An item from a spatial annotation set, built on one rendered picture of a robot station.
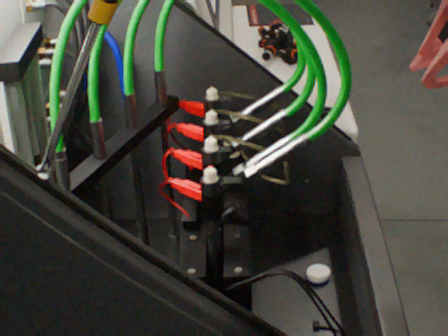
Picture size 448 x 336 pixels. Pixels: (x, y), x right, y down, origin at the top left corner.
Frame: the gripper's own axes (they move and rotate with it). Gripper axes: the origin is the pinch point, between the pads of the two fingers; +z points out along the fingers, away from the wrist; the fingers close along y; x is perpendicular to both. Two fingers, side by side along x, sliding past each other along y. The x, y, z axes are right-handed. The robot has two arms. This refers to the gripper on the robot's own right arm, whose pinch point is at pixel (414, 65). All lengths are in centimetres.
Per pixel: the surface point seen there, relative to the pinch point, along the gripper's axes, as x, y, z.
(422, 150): -190, -89, 81
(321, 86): 7.3, 8.2, 10.0
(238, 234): 13.2, 0.8, 33.1
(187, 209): 10.4, 7.8, 38.0
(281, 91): -7.0, 8.4, 21.7
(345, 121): -24.7, -7.3, 25.3
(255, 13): -78, 14, 45
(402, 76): -266, -80, 89
